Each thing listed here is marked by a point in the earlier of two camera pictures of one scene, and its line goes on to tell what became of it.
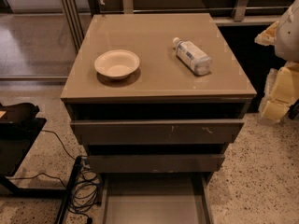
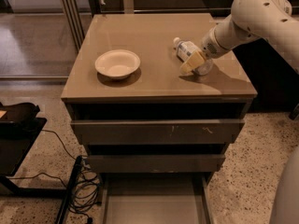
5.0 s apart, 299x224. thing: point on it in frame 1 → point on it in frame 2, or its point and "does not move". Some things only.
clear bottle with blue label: (193, 56) does not move
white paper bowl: (117, 63) does not move
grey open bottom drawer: (161, 198) does not move
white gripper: (289, 36) → (209, 49)
